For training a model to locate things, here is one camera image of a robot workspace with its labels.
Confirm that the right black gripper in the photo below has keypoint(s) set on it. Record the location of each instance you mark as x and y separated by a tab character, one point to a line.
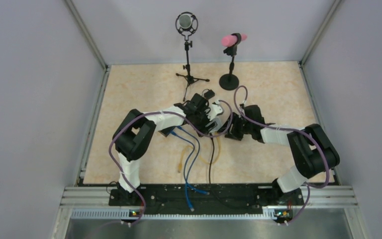
234	134

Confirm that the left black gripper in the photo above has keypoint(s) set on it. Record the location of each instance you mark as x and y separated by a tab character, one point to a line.
202	128

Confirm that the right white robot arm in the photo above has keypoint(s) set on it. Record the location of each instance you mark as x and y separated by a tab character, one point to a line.
311	149

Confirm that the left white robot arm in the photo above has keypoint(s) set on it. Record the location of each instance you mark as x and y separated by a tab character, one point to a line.
133	137

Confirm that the black power adapter upper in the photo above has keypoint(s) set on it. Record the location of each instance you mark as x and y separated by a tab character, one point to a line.
208	94

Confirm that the black tripod microphone stand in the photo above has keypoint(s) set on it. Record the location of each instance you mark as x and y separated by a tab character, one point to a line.
188	77

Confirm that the black round-base microphone stand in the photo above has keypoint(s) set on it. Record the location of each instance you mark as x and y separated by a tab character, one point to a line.
230	81

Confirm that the pink foam microphone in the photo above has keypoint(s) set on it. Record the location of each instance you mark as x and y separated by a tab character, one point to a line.
230	40

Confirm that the grey studio microphone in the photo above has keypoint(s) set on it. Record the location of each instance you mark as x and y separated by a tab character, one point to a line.
186	24

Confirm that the blue ethernet cable long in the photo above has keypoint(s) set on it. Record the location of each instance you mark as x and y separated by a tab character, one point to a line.
184	168

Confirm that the black network switch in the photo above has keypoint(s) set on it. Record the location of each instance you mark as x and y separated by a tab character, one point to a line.
166	132

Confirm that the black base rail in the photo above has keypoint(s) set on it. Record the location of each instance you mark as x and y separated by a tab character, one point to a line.
205	199

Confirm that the white slotted cable duct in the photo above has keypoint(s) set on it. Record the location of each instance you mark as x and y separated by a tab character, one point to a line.
129	214

